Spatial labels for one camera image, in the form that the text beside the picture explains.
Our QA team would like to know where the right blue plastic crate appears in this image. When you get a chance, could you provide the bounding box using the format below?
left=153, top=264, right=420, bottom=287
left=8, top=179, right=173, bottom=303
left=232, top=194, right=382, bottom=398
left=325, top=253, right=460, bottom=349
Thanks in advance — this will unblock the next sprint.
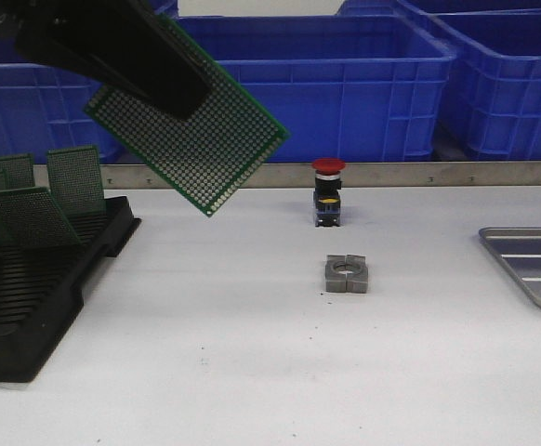
left=427, top=13, right=541, bottom=162

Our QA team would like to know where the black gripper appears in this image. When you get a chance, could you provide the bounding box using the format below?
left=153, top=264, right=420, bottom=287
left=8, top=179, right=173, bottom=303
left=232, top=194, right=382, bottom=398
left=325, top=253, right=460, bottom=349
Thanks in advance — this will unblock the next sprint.
left=0, top=1, right=211, bottom=118

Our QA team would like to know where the green perforated circuit board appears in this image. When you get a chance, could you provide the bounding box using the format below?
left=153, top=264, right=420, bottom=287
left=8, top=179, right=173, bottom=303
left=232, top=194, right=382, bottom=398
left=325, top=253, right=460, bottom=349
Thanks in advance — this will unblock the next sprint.
left=85, top=15, right=289, bottom=216

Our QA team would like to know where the green circuit board rear left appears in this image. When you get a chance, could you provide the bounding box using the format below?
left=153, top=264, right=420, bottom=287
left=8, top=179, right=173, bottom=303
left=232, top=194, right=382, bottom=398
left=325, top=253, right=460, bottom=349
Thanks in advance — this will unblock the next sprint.
left=0, top=153, right=35, bottom=189

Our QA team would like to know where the far left blue crate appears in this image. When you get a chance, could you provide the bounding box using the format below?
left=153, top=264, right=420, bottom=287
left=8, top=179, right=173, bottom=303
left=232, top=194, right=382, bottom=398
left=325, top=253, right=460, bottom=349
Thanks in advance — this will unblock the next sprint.
left=149, top=0, right=178, bottom=18

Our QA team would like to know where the metal table edge rail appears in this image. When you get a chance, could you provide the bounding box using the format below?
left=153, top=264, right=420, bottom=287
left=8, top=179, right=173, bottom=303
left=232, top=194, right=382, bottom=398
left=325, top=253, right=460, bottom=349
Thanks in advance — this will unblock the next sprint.
left=101, top=161, right=541, bottom=190

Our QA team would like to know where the red emergency stop button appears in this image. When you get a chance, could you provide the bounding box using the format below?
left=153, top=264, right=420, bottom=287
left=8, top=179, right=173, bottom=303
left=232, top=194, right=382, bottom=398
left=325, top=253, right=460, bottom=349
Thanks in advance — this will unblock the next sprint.
left=311, top=158, right=346, bottom=227

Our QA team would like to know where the silver metal tray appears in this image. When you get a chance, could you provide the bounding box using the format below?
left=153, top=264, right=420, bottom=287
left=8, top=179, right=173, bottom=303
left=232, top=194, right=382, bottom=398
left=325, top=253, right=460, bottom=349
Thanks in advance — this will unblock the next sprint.
left=479, top=227, right=541, bottom=308

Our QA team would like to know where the left blue plastic crate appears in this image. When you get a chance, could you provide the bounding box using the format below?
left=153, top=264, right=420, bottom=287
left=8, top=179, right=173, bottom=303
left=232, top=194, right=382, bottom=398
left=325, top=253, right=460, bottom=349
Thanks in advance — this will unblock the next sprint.
left=0, top=40, right=124, bottom=164

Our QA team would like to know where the centre blue plastic crate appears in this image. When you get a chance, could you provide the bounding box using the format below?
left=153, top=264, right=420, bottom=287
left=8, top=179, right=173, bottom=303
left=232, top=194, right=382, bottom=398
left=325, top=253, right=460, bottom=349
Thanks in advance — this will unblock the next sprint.
left=179, top=16, right=454, bottom=163

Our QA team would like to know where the grey square mounting block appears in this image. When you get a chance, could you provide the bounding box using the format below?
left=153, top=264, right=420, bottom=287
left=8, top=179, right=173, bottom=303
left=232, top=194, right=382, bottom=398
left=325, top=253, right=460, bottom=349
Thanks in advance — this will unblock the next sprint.
left=324, top=255, right=369, bottom=294

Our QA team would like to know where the black slotted board rack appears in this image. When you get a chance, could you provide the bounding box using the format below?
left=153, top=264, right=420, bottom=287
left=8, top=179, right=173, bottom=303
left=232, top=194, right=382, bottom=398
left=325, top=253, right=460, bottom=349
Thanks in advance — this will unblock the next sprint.
left=0, top=196, right=140, bottom=383

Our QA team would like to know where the green circuit board rear right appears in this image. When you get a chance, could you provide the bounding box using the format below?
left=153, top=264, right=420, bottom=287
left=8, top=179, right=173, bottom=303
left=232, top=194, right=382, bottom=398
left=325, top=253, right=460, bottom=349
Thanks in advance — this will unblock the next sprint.
left=46, top=145, right=106, bottom=216

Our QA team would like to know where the blue plastic crate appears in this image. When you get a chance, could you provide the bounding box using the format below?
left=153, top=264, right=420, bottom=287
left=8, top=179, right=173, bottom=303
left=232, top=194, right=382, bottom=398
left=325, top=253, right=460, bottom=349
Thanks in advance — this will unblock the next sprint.
left=0, top=40, right=124, bottom=164
left=427, top=13, right=541, bottom=162
left=179, top=16, right=454, bottom=163

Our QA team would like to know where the far right blue crate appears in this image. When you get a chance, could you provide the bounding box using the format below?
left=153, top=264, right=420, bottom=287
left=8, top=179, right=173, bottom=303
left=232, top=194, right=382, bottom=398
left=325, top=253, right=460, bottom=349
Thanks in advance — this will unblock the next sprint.
left=336, top=0, right=541, bottom=16

